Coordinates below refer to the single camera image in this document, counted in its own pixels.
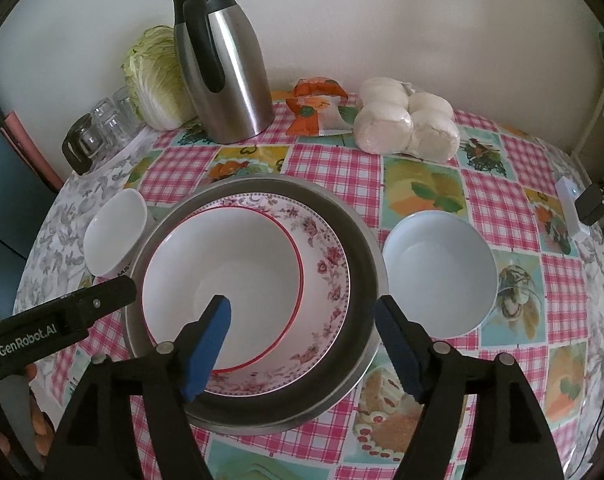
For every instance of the round floral rim plate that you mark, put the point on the round floral rim plate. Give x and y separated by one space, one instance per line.
327 270

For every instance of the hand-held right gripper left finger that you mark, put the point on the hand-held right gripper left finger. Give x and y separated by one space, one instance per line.
209 345

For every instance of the pale blue bowl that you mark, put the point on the pale blue bowl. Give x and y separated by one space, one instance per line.
437 265

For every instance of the dark blue panel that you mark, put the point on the dark blue panel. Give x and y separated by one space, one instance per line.
7 185

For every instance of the black charger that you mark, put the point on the black charger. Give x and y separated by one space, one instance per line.
592 205

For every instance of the stainless steel thermos jug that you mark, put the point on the stainless steel thermos jug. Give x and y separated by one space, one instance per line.
232 70

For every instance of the dark glass cup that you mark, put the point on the dark glass cup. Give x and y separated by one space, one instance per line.
82 145

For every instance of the strawberry print bowl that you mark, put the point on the strawberry print bowl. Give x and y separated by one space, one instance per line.
222 260

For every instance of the person's left hand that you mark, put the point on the person's left hand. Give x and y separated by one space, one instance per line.
39 420

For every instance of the stainless steel basin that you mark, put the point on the stainless steel basin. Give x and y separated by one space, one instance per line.
362 280

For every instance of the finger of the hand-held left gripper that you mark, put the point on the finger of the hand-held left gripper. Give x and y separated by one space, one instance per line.
102 302

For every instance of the plastic bag of steamed buns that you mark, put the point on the plastic bag of steamed buns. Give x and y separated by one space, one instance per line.
407 120

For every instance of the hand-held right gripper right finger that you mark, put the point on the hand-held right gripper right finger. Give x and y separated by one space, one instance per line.
399 345

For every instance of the clear glass cup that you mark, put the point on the clear glass cup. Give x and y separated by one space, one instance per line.
104 120
127 110

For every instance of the napa cabbage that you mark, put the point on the napa cabbage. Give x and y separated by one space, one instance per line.
152 80

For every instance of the small white printed bowl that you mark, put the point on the small white printed bowl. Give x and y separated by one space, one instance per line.
114 230

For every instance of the orange snack packet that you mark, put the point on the orange snack packet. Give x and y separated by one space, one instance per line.
317 110

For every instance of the checked picture tablecloth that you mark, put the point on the checked picture tablecloth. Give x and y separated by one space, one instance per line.
332 170

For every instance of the white power strip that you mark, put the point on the white power strip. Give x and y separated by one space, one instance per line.
569 210

